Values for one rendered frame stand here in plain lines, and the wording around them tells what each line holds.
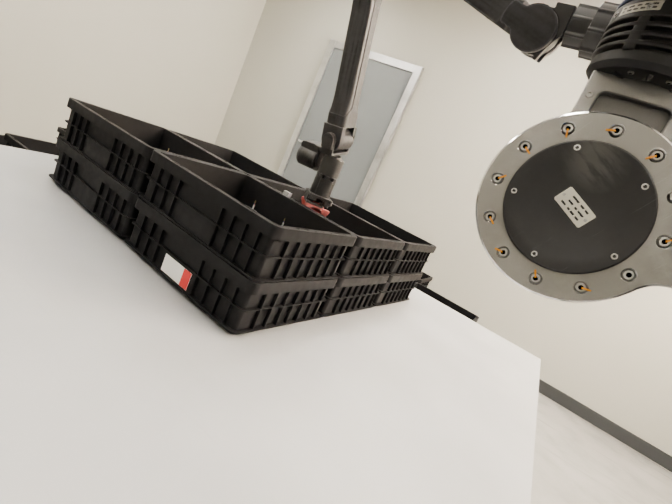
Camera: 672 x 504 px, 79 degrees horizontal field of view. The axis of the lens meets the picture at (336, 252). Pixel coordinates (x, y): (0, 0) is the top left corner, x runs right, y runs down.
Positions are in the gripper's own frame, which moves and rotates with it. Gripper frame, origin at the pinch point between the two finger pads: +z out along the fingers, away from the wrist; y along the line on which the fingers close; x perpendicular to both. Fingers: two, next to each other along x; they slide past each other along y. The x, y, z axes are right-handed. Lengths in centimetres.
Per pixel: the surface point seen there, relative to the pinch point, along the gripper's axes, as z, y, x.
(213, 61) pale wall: -59, -397, -88
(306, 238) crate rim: -3.9, 34.0, -5.6
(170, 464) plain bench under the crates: 18, 70, -17
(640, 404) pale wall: 57, -106, 309
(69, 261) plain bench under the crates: 17, 29, -44
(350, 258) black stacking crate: 0.5, 17.4, 9.7
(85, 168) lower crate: 7, -3, -56
